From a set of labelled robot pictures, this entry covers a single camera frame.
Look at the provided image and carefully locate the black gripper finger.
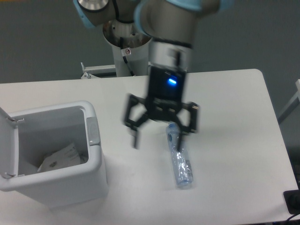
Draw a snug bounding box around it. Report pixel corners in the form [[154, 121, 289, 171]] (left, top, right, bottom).
[[172, 102, 200, 151], [122, 94, 148, 149]]

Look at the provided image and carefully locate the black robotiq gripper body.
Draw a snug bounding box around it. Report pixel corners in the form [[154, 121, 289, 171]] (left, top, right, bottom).
[[145, 66, 187, 121]]

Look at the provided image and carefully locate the clear plastic water bottle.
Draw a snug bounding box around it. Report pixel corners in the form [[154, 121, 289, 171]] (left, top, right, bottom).
[[166, 123, 194, 189]]

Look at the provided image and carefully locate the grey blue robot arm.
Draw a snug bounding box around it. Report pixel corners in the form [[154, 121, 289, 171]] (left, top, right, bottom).
[[74, 0, 233, 151]]

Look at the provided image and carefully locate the white plastic trash can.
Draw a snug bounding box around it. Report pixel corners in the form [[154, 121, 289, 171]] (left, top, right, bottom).
[[0, 101, 108, 208]]

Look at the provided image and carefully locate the black device at edge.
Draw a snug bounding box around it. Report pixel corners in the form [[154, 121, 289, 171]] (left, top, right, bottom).
[[283, 189, 300, 214]]

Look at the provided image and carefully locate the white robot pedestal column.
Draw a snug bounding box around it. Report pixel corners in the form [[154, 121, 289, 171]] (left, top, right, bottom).
[[103, 20, 152, 76]]

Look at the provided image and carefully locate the black pedestal cable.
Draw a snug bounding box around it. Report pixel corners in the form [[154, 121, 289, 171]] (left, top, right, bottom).
[[120, 37, 136, 77]]

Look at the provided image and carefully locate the white metal base frame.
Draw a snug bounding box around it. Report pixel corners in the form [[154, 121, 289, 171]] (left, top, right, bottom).
[[80, 61, 152, 80]]

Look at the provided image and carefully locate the white frame at right edge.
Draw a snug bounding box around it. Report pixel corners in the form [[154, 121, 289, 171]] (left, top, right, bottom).
[[277, 79, 300, 124]]

